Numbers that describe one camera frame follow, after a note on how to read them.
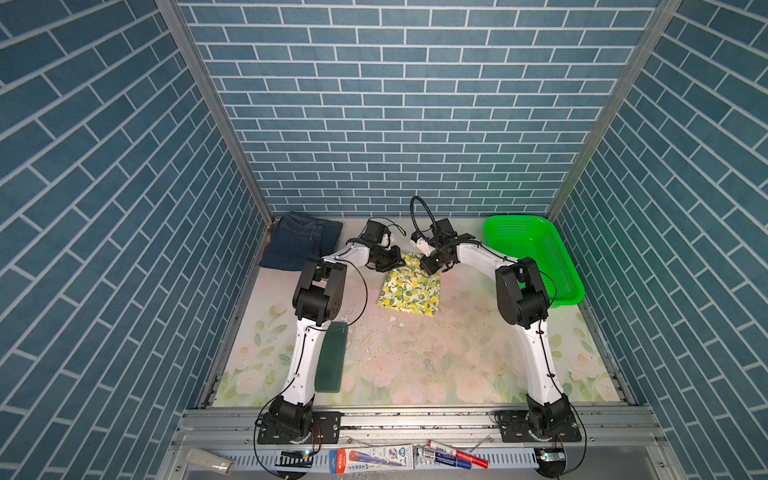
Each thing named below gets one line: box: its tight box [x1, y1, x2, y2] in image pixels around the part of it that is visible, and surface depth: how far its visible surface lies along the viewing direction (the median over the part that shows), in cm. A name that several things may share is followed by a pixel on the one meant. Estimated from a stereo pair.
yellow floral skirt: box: [377, 253, 440, 317], surface depth 100 cm
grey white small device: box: [185, 448, 235, 475], surface depth 68 cm
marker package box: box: [328, 445, 415, 475], surface depth 70 cm
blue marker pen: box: [434, 452, 472, 470], surface depth 70 cm
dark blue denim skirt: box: [259, 211, 343, 271], surface depth 107 cm
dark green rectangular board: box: [314, 322, 348, 393], surface depth 84 cm
